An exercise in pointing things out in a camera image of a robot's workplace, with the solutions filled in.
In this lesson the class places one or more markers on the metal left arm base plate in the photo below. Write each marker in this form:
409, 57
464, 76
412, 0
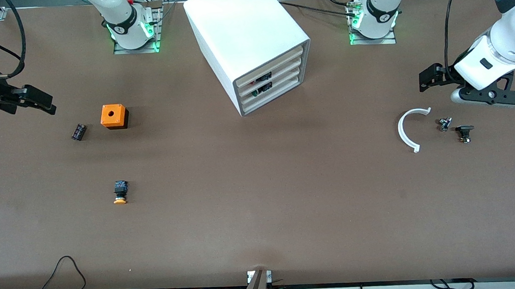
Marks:
376, 41

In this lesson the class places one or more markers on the small black switch component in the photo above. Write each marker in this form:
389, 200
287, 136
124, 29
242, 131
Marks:
464, 128

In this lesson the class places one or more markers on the yellow mushroom push button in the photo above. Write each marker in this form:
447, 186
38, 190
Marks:
120, 191

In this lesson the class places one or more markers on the orange button enclosure box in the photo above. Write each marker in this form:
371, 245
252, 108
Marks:
112, 115

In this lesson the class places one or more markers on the white curved plastic arc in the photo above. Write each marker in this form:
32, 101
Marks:
400, 131

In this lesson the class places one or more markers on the small metal switch part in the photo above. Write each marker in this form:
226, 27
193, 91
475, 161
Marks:
444, 125

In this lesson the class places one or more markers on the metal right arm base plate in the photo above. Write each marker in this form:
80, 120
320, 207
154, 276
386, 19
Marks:
135, 50

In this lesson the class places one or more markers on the small black contact block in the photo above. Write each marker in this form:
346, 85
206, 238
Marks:
79, 132

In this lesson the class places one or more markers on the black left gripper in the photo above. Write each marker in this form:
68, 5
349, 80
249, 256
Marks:
446, 74

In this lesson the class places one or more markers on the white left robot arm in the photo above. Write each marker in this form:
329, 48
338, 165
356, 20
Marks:
510, 35

